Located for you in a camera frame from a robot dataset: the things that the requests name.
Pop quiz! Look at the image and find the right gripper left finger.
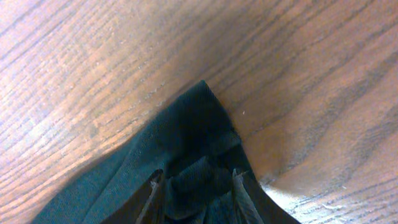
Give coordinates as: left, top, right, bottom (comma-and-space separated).
101, 169, 165, 224

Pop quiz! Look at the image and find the black polo shirt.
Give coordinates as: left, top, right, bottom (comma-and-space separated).
34, 82, 257, 223

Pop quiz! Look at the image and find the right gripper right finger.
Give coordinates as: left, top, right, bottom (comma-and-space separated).
232, 169, 300, 224

